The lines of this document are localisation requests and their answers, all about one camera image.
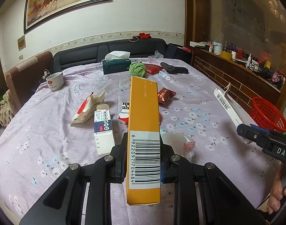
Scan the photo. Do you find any white blue medicine box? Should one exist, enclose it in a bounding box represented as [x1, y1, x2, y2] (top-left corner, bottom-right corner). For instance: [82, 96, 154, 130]
[94, 104, 116, 156]

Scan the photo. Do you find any wooden brick-pattern counter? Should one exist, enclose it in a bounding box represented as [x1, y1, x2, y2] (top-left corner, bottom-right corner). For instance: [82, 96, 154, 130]
[191, 47, 284, 113]

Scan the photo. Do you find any person right hand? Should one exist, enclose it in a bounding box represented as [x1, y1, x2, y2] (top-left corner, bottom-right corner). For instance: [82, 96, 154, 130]
[266, 164, 286, 214]

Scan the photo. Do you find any cream red paper bag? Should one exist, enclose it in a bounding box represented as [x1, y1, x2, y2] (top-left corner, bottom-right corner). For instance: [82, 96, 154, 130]
[71, 90, 105, 125]

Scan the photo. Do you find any black pistol-shaped object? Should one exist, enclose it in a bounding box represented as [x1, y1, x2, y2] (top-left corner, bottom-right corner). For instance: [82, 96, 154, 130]
[160, 62, 189, 74]

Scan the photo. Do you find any white mug red logo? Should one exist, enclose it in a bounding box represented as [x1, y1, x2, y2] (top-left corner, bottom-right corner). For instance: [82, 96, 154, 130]
[46, 72, 64, 92]

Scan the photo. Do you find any dark red snack wrapper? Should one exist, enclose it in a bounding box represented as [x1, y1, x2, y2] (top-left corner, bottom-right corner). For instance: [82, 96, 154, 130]
[158, 87, 176, 105]

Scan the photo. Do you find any orange long box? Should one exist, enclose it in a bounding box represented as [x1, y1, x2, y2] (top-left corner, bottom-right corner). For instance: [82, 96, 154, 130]
[126, 76, 161, 205]

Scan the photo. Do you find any red flat pouch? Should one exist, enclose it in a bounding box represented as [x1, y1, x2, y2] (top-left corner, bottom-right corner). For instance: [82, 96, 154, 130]
[144, 64, 163, 75]

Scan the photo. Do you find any green crumpled cloth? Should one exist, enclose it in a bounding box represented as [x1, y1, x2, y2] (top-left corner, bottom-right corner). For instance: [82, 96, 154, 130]
[129, 62, 146, 78]

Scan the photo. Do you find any floral cushion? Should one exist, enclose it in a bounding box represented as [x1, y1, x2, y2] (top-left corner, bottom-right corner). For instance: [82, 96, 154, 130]
[0, 90, 17, 127]

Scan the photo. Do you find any floral lilac tablecloth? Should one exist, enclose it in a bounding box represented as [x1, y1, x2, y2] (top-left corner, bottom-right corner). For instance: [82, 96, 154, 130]
[0, 57, 284, 225]

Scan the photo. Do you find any dark green tissue box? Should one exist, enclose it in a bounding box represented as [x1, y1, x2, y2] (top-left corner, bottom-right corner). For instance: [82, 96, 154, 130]
[101, 51, 131, 75]

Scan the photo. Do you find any red plastic trash basket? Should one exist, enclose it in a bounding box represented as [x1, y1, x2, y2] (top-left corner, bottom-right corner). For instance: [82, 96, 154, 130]
[249, 97, 286, 133]

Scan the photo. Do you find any yellow container on counter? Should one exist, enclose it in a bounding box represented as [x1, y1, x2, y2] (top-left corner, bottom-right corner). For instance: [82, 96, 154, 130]
[220, 51, 232, 60]

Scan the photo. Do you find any white barcode long box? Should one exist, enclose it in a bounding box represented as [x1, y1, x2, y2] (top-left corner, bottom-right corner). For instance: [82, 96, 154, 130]
[214, 83, 257, 144]

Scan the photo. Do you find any red white foot-patch box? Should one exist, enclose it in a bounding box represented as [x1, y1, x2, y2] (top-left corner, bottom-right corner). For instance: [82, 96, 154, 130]
[118, 102, 161, 132]

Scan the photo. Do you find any brown armchair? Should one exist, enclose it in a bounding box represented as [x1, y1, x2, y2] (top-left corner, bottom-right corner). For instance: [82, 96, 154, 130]
[5, 51, 53, 111]

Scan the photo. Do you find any dark bag beside sofa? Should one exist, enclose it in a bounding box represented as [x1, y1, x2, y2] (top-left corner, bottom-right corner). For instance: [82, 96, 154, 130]
[164, 43, 192, 65]

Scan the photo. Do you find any red item on sofa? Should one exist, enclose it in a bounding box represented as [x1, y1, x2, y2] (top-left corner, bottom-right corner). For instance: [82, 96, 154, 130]
[128, 32, 151, 42]

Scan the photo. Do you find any black leather sofa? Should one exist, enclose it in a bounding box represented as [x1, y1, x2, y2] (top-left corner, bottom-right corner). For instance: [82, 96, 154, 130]
[52, 38, 168, 73]

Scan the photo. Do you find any small wall plaque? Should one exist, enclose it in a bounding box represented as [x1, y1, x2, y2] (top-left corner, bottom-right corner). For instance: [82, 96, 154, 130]
[17, 35, 26, 51]

